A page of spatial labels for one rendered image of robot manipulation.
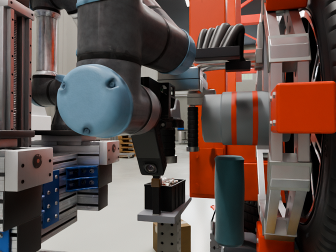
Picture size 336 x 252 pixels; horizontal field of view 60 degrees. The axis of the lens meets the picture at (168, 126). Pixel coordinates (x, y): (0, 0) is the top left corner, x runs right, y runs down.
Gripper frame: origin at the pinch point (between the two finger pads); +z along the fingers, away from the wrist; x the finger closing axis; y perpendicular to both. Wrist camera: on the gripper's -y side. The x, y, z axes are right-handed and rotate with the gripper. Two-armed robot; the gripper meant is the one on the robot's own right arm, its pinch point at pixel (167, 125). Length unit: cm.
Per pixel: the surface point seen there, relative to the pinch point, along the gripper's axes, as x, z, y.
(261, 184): -22.0, 29.6, -17.2
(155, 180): 19, 59, -23
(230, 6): -6, 259, 132
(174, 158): -1.9, -1.3, -7.1
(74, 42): 365, 558, 201
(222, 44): -11.9, -3.8, 16.0
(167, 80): -0.5, -2.6, 9.4
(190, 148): 0.0, 31.8, -7.2
